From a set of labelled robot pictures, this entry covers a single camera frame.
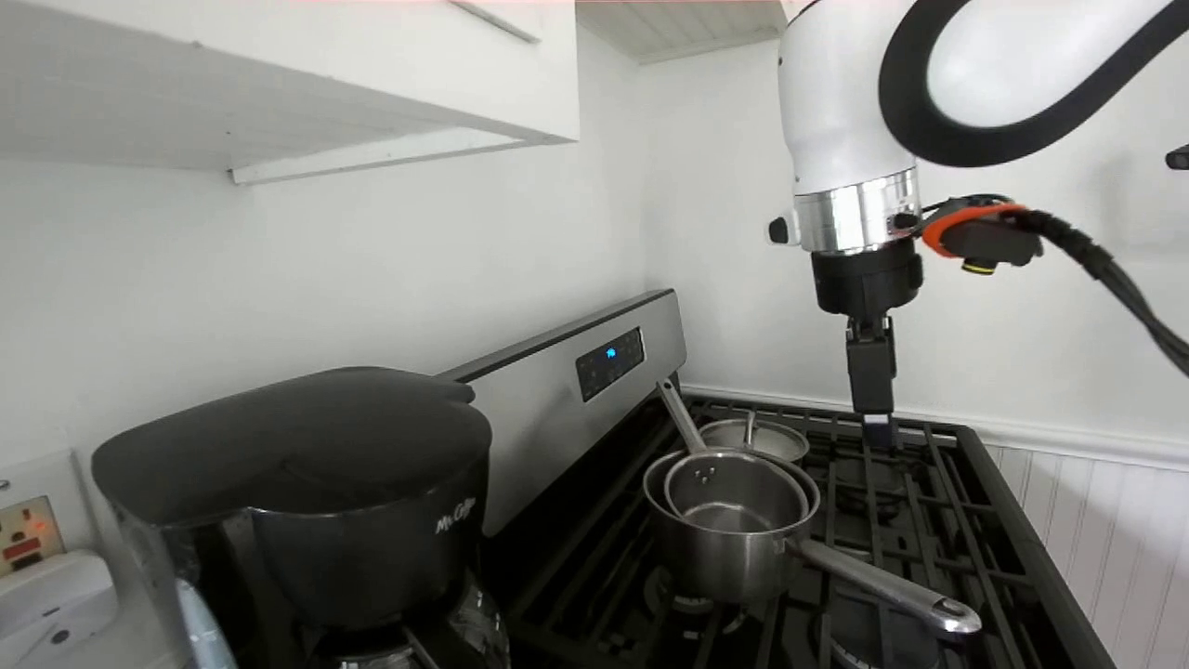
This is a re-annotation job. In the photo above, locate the stainless stove control panel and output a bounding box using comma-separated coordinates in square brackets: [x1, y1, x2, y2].
[440, 286, 688, 537]

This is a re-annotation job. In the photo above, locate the white plastic device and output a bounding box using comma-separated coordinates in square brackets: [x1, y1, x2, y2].
[0, 548, 123, 666]

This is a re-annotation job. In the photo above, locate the white range hood cabinet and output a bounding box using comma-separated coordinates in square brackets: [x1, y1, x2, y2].
[572, 0, 797, 66]

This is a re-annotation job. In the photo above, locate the black gas stove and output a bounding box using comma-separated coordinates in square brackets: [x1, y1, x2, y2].
[440, 286, 1119, 669]

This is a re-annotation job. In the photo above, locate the large steel saucepan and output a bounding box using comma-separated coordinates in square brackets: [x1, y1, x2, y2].
[638, 444, 990, 645]

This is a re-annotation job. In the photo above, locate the orange camera mount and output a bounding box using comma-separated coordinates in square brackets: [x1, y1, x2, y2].
[920, 193, 1034, 260]

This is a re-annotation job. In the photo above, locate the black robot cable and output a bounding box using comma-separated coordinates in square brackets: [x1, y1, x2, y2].
[990, 203, 1189, 384]

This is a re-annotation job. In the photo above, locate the black coffee maker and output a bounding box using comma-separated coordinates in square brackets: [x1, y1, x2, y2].
[87, 362, 512, 669]

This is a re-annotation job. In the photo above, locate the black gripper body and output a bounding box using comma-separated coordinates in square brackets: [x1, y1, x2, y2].
[809, 236, 931, 323]

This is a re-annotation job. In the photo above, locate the white wall cabinet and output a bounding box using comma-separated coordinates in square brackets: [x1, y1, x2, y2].
[0, 0, 585, 189]

